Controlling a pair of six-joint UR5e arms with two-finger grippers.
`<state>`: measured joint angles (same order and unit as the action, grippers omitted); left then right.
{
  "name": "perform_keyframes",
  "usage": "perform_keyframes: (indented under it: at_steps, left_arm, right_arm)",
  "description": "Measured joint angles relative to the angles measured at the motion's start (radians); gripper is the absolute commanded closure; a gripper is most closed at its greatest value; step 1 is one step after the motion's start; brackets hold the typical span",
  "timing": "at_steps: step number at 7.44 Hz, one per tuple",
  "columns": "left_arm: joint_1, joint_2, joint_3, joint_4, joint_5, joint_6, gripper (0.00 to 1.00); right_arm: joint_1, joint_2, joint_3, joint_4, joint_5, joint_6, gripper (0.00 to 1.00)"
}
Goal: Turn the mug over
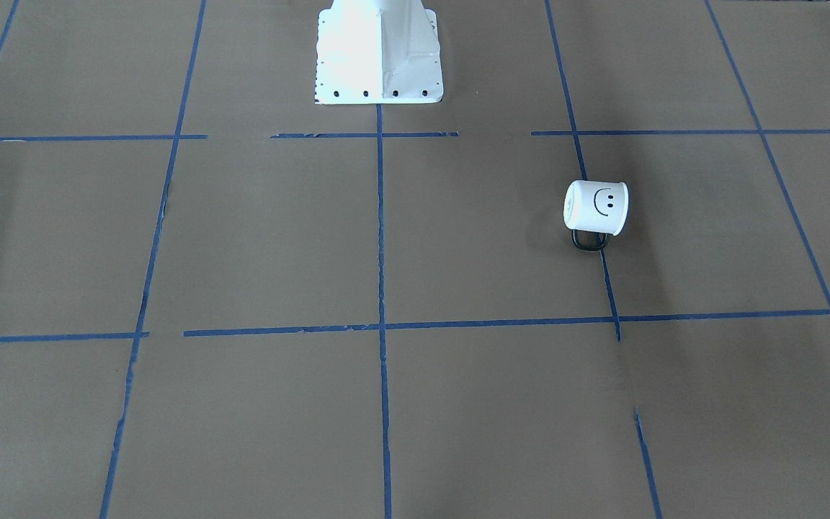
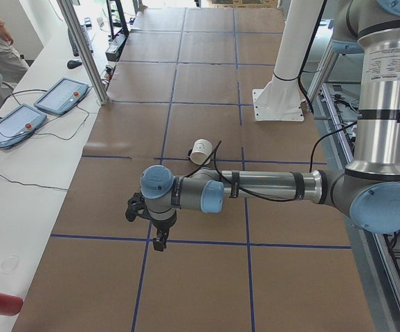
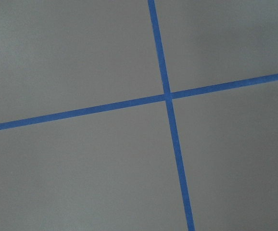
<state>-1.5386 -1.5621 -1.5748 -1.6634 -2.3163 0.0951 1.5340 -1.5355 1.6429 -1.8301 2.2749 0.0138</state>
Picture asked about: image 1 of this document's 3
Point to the white smiley face mug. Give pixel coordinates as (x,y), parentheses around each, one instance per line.
(595,207)

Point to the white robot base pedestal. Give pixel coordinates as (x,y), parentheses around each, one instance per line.
(378,53)

